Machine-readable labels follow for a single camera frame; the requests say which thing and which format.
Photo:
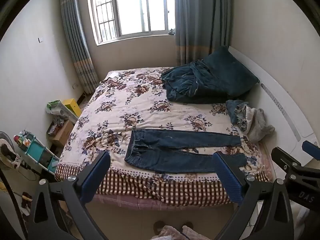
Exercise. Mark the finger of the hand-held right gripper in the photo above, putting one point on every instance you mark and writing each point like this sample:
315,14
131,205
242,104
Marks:
312,150
287,161

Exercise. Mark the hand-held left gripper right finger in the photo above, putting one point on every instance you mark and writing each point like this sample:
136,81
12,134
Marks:
228,177

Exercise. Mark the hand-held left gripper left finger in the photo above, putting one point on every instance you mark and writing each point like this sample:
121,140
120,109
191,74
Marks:
96,177

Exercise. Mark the blue denim pants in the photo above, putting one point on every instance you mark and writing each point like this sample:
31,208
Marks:
150,150

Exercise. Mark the cardboard box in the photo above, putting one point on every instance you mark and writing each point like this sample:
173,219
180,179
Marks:
62,132

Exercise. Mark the pink plaid bed sheet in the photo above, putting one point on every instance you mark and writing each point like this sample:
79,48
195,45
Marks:
150,202

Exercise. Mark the teal storage cart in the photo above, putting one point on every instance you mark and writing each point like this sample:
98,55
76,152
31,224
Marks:
37,150

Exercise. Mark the floral bed blanket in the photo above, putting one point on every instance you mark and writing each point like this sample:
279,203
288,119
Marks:
112,110

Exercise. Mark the white bed headboard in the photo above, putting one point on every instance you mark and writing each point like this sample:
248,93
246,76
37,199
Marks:
280,85

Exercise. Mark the yellow box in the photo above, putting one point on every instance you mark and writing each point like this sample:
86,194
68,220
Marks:
73,107

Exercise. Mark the person's pink fuzzy legs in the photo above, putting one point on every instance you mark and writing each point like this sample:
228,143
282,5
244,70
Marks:
172,233

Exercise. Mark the green and white plastic bag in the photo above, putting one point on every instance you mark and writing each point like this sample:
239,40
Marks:
56,107

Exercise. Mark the white paper sheet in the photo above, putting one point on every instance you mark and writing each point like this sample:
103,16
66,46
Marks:
113,74

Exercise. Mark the narrow blue grey curtain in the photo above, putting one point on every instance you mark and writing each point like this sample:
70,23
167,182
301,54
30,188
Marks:
75,35

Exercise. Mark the small dark windowsill item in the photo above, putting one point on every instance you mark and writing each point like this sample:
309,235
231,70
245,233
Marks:
172,32

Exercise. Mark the wide blue grey curtain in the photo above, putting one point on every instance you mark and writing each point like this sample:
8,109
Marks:
200,20

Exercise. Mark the white wall outlet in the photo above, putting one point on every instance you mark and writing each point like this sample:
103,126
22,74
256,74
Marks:
75,86

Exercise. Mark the window with white frame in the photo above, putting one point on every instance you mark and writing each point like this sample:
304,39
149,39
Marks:
140,7

